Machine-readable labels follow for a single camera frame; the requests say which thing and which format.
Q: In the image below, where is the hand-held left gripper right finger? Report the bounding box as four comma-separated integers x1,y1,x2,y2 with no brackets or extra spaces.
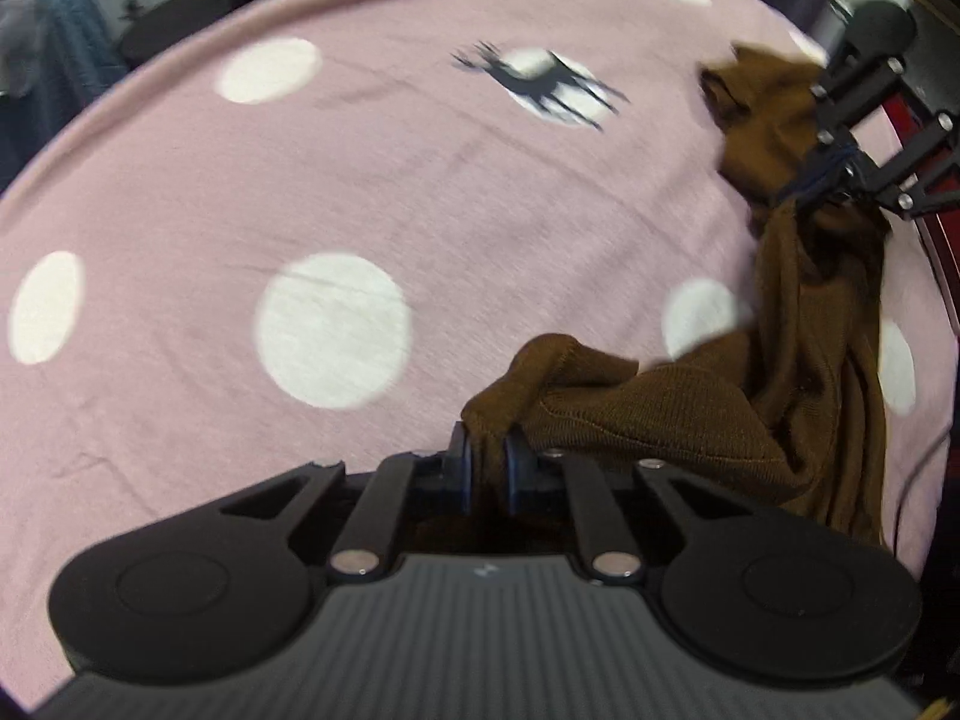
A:
501,433,751,586

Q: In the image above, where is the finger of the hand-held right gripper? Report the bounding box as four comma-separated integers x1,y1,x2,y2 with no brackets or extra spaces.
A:
810,45,912,152
780,111,960,224

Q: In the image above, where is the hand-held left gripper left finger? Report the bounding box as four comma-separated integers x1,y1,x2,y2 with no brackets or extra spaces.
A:
219,424,475,584

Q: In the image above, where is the brown knit garment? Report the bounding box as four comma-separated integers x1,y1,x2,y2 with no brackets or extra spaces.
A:
460,41,895,550

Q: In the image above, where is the red object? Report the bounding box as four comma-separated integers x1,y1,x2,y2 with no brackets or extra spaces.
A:
883,87,960,316

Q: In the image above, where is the pink polka dot blanket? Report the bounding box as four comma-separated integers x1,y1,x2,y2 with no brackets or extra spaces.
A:
0,0,960,713

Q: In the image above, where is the black round stool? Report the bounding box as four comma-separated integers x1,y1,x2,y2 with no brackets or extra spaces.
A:
118,0,242,70

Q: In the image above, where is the thin black cable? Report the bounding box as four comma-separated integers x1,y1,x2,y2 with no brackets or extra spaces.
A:
891,427,955,550

